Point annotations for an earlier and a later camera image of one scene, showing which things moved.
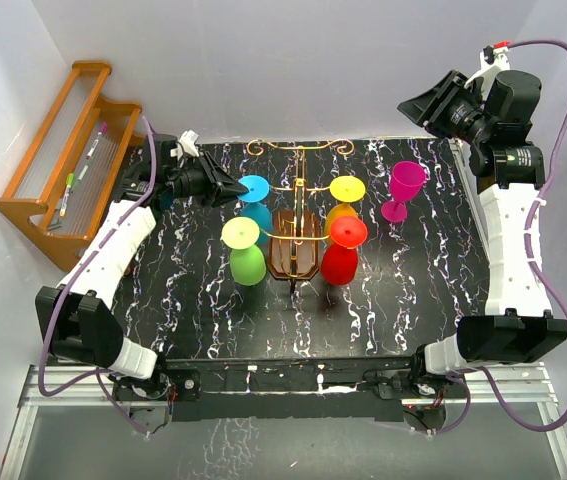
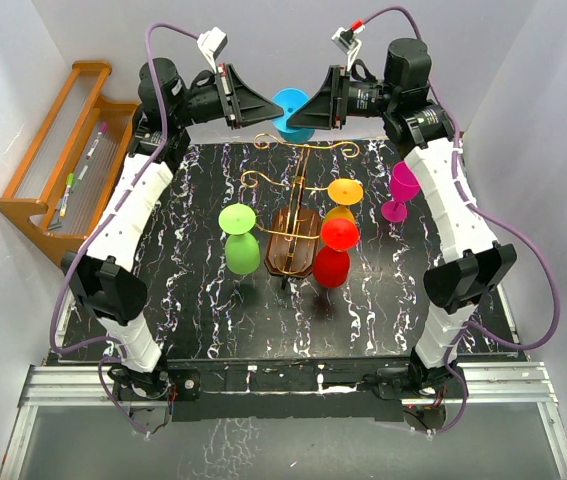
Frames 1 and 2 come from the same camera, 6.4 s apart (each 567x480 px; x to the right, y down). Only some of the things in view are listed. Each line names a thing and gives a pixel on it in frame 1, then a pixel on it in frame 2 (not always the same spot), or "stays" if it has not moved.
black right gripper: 425,108 → 327,109
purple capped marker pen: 103,129 stays
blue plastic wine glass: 253,206 → 289,100
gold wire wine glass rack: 294,234 stays
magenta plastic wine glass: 407,180 stays
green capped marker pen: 69,182 stays
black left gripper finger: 220,176 → 241,105
